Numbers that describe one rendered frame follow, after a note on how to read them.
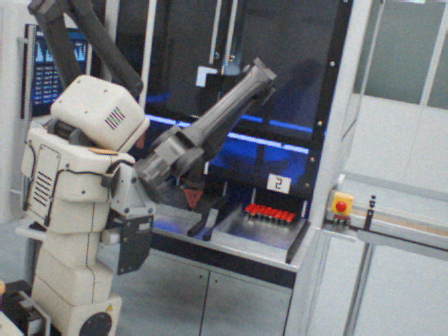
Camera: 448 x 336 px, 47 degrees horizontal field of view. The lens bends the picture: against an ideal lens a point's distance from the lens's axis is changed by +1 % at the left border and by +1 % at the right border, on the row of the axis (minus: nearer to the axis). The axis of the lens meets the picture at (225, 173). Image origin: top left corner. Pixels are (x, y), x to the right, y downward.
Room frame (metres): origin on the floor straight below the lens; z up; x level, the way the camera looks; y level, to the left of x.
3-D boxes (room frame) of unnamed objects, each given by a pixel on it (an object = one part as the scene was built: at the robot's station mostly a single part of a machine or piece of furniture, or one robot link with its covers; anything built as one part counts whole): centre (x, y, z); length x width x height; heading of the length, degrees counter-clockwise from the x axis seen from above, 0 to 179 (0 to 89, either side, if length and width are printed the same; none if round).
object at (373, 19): (2.37, -0.52, 1.50); 0.85 x 0.01 x 0.59; 164
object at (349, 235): (1.94, -0.49, 0.87); 0.14 x 0.13 x 0.02; 164
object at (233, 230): (1.75, -0.16, 0.90); 0.34 x 0.26 x 0.04; 164
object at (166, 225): (1.84, 0.00, 0.87); 0.70 x 0.48 x 0.02; 74
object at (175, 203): (1.95, 0.14, 0.90); 0.34 x 0.26 x 0.04; 164
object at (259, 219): (1.83, -0.18, 0.90); 0.18 x 0.02 x 0.05; 74
